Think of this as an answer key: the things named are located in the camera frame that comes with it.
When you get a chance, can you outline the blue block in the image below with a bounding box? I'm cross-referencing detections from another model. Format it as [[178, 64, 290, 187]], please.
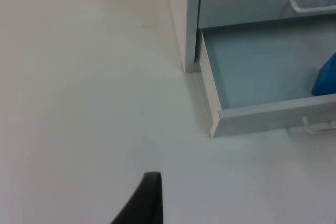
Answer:
[[311, 52, 336, 96]]

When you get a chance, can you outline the grey chest of drawers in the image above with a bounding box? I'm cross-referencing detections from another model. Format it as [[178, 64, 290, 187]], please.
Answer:
[[164, 0, 336, 74]]

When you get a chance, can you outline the grey drawer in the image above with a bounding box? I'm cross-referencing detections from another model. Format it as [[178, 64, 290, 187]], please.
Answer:
[[197, 16, 336, 138]]

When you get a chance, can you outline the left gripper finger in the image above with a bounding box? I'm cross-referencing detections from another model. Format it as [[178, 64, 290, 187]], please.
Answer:
[[110, 172, 164, 224]]

